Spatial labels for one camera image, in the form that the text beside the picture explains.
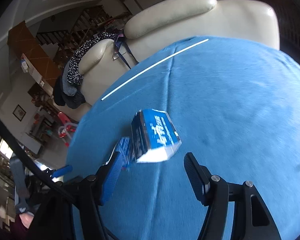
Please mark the red toy scooter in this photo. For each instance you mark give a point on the red toy scooter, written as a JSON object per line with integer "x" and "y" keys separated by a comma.
{"x": 67, "y": 128}

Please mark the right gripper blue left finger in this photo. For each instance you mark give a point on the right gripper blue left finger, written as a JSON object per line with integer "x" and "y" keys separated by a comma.
{"x": 108, "y": 175}

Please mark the blue foil box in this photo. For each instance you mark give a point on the blue foil box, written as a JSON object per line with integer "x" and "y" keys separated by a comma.
{"x": 125, "y": 147}

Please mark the white stick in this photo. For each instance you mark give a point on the white stick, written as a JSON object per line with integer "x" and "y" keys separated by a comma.
{"x": 152, "y": 66}

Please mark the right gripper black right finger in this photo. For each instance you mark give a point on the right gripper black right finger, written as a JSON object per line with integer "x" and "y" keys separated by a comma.
{"x": 198, "y": 179}

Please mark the blue tablecloth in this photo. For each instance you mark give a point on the blue tablecloth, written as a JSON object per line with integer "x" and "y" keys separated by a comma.
{"x": 235, "y": 105}

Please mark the person left hand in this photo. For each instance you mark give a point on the person left hand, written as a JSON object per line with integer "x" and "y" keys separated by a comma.
{"x": 26, "y": 219}

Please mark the polka dot garment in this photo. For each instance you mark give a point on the polka dot garment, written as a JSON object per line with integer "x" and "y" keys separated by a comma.
{"x": 85, "y": 57}

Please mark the grey dark clothes pile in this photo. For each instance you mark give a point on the grey dark clothes pile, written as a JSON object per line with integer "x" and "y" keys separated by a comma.
{"x": 65, "y": 94}

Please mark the blue toothpaste box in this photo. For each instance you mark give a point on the blue toothpaste box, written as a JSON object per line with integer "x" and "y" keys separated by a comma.
{"x": 154, "y": 137}

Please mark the cream leather sofa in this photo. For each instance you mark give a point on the cream leather sofa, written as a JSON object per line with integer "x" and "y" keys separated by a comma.
{"x": 170, "y": 21}

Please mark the wooden staircase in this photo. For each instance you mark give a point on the wooden staircase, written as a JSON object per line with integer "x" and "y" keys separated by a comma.
{"x": 90, "y": 22}

